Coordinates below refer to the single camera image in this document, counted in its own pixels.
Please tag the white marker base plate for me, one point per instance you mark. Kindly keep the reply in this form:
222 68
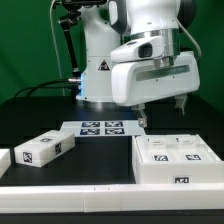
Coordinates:
103 128

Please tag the white front fence rail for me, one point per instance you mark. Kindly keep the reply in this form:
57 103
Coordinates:
111 198

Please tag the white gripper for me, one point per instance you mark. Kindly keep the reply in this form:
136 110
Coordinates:
136 78

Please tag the white cabinet body box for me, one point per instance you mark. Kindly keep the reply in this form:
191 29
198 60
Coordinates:
177 171

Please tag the white cabinet door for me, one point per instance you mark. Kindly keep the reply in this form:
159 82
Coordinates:
192 148
155 149

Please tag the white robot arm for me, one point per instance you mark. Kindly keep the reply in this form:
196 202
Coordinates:
117 22

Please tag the white left fence piece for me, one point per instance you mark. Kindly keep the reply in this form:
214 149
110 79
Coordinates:
5 161

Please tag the white cabinet top block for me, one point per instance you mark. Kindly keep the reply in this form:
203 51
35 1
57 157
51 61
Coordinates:
44 148

